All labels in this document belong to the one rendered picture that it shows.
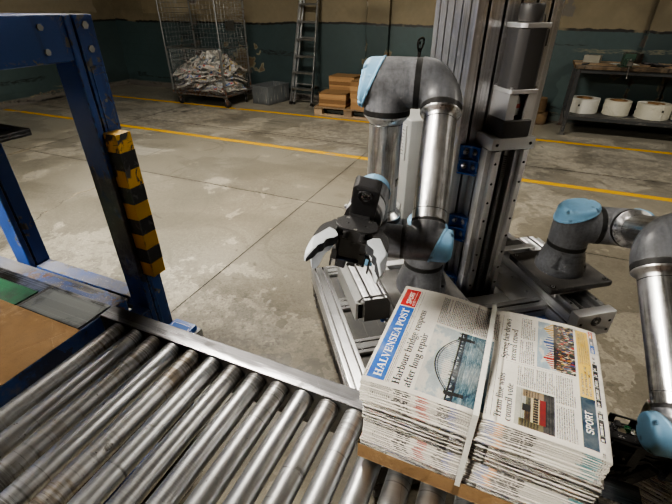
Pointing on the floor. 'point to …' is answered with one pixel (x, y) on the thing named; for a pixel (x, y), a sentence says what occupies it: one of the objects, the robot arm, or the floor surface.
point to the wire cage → (209, 64)
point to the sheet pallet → (340, 96)
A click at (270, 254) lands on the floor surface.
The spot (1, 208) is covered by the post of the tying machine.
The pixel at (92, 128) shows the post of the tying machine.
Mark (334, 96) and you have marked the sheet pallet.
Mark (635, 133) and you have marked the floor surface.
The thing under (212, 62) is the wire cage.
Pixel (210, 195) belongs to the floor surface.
